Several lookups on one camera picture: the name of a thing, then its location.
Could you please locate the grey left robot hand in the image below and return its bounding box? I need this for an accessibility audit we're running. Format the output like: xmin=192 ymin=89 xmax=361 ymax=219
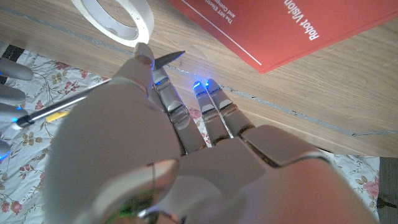
xmin=42 ymin=42 xmax=379 ymax=224

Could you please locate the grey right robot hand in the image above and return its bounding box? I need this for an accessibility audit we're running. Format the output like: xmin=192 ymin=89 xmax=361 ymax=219
xmin=0 ymin=57 xmax=35 ymax=161

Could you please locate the black mechanical pencil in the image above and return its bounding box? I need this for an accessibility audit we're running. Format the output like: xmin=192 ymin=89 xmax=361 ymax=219
xmin=15 ymin=50 xmax=186 ymax=129

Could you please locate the floral backdrop cloth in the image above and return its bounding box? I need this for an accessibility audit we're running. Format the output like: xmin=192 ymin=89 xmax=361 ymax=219
xmin=0 ymin=49 xmax=382 ymax=224

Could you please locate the red hardcover notebook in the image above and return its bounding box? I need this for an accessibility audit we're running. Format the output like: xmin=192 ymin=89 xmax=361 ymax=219
xmin=167 ymin=0 xmax=398 ymax=75

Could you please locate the beige masking tape roll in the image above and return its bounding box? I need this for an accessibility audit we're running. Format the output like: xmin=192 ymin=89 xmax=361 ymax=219
xmin=70 ymin=0 xmax=155 ymax=48

